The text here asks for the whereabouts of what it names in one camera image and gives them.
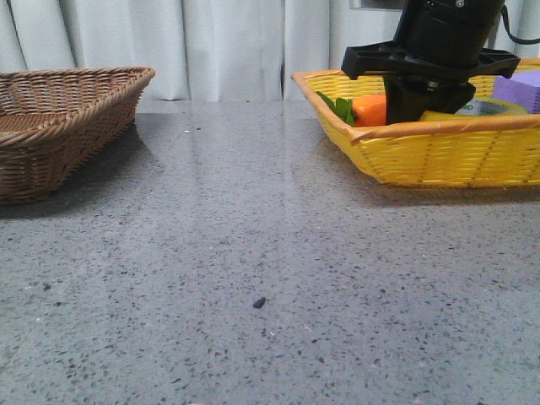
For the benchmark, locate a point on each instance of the orange toy carrot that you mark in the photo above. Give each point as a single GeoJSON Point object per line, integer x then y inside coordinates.
{"type": "Point", "coordinates": [364, 111]}

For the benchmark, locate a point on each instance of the brown wicker basket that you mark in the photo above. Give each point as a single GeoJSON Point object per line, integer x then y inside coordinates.
{"type": "Point", "coordinates": [53, 121]}

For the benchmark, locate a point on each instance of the white curtain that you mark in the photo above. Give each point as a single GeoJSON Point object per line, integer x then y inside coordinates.
{"type": "Point", "coordinates": [199, 50]}

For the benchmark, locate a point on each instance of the yellow woven basket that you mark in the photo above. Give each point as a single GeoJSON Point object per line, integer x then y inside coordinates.
{"type": "Point", "coordinates": [473, 151]}

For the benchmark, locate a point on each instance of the yellow-green tape roll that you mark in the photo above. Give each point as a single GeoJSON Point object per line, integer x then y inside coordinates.
{"type": "Point", "coordinates": [477, 108]}

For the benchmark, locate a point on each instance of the purple foam block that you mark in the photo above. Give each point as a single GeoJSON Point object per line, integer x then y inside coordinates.
{"type": "Point", "coordinates": [521, 88]}

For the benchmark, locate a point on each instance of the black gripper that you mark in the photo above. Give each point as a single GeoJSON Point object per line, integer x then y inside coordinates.
{"type": "Point", "coordinates": [437, 43]}

